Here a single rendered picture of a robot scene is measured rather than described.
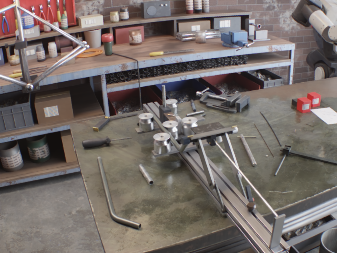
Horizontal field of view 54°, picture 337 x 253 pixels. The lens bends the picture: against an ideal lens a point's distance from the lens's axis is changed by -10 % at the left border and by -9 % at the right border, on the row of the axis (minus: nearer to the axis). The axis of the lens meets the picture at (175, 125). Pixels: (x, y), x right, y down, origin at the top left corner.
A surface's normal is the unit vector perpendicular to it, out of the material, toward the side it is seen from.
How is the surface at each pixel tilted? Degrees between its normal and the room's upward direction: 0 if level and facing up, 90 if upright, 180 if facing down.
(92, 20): 90
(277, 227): 90
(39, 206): 0
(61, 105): 89
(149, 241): 0
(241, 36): 90
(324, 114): 0
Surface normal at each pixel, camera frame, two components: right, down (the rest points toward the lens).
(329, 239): 0.12, 0.34
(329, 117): -0.04, -0.90
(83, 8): 0.36, 0.40
